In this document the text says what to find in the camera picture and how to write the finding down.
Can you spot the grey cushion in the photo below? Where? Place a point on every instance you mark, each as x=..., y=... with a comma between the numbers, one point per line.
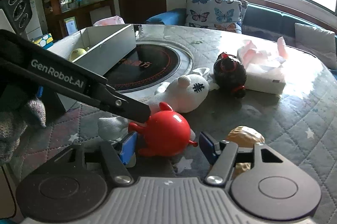
x=318, y=41

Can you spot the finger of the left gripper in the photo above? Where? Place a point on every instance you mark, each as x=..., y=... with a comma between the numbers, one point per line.
x=25, y=67

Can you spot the quilted star tablecloth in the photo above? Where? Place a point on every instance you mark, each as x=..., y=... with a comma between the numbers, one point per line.
x=300, y=123

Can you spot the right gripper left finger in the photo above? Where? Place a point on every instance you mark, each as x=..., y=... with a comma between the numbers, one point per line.
x=116, y=155

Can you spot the butterfly print cushion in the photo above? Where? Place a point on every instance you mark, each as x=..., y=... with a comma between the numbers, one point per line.
x=222, y=15

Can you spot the blue sofa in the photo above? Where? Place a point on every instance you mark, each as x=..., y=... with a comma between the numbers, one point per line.
x=259, y=21

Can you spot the black haired doll head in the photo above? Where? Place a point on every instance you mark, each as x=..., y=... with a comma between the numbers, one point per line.
x=230, y=75

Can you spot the black induction cooktop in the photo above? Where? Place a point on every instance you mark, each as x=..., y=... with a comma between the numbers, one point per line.
x=145, y=66

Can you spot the white tissue pack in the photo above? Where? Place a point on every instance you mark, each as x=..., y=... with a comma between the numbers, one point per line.
x=264, y=68

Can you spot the white refrigerator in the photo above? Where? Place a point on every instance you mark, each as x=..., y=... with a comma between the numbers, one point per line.
x=33, y=29

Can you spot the pink plastic bag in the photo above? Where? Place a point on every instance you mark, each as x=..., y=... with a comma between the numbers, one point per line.
x=114, y=20

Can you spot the grey cardboard box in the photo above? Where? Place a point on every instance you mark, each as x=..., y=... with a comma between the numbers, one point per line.
x=105, y=46

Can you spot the gloved left hand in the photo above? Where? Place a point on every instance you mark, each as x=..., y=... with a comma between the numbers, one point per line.
x=13, y=125

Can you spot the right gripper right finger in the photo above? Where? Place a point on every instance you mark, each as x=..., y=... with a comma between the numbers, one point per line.
x=221, y=156

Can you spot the blue yellow patterned box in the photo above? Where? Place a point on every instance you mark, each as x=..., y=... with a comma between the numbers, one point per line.
x=45, y=41

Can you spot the tan peanut toy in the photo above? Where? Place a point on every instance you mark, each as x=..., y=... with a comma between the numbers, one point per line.
x=245, y=137

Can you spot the red pig toy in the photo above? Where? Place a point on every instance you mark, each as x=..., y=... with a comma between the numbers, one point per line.
x=166, y=133

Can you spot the white plush rabbit toy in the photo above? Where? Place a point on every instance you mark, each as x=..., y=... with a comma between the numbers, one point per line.
x=185, y=93

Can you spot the yellow green toy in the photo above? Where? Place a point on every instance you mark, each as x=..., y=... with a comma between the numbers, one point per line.
x=77, y=53

